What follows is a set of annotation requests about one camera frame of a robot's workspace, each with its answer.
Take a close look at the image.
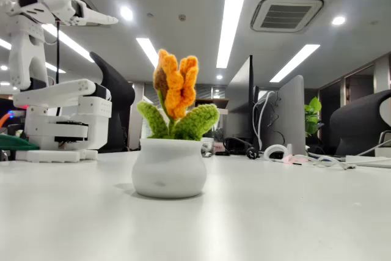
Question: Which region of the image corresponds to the crochet flower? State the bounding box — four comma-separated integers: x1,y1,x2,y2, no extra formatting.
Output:
131,48,220,199

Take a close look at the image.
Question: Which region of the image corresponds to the green leafy potted plant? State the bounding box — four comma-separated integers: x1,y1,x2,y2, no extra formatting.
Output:
304,96,324,138

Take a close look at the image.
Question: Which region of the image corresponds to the long ceiling light strip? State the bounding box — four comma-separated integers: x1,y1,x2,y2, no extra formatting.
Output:
269,43,321,83
216,0,254,69
136,37,160,69
42,24,95,63
0,38,67,74

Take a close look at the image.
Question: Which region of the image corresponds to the black mesh office chair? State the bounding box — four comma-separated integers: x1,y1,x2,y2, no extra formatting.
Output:
89,51,136,153

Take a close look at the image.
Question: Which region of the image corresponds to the dark green flat object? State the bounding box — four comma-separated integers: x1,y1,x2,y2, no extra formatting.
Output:
0,134,40,152

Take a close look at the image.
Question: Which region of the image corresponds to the thin grey-backed monitor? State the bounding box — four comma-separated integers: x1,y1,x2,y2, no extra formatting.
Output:
225,55,260,149

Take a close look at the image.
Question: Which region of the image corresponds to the clear plastic container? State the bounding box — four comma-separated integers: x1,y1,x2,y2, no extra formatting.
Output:
200,137,215,158

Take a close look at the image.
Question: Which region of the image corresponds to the square ceiling air vent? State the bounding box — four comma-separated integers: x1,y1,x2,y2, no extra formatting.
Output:
250,0,324,33

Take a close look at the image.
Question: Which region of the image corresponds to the black power plug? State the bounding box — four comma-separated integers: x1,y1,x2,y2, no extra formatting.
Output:
246,146,261,160

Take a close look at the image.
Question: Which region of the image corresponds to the grey rounded monitor back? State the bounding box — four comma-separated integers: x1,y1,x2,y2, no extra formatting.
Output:
261,74,307,156

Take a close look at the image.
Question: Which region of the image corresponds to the pink small object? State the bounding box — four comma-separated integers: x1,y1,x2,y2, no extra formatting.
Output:
282,154,309,166

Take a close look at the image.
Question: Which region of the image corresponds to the white power strip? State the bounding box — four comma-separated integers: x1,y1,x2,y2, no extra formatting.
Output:
345,155,391,169

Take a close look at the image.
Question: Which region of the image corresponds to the black camera cable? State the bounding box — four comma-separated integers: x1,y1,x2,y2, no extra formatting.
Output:
55,21,62,117

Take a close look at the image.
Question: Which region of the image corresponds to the orange cable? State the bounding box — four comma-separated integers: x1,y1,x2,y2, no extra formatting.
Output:
0,111,15,129

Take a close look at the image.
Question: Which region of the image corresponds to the black looped cable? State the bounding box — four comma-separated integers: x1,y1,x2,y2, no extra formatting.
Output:
222,137,254,155

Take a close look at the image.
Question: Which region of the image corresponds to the white monitor cable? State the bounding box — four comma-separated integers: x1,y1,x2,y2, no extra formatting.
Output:
252,90,276,152

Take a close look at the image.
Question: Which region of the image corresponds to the black thin monitor cable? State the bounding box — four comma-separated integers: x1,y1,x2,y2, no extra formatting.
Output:
268,95,287,149

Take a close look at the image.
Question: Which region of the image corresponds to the white ring-shaped object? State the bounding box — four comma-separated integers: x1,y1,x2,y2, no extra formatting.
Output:
263,144,293,160

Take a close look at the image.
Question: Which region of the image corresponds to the white cable with connector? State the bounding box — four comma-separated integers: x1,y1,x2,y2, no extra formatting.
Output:
305,153,357,171

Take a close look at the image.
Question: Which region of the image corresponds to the black office chair white frame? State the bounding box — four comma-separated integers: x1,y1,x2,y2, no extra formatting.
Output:
329,89,391,157

